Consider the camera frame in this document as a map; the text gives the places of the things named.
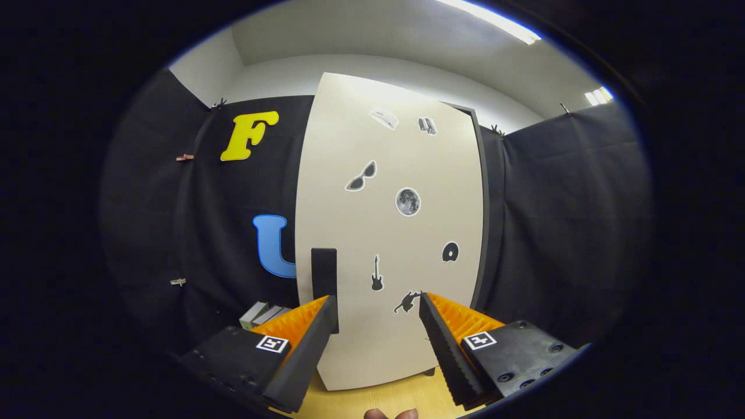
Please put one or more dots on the black clip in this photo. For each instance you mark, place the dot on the black clip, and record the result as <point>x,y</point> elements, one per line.
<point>218,105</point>
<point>497,131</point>

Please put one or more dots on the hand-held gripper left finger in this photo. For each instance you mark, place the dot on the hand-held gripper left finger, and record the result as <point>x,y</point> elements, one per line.
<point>302,358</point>

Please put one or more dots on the green and white book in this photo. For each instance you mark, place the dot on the green and white book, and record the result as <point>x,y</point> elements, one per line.
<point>253,315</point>

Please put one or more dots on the black backdrop cloth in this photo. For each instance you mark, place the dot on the black backdrop cloth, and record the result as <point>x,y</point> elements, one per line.
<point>221,233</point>

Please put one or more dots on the long ceiling light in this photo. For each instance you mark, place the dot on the long ceiling light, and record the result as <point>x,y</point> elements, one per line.
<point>495,20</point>

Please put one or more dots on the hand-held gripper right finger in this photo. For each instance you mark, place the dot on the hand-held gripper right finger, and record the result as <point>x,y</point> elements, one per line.
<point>448,352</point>

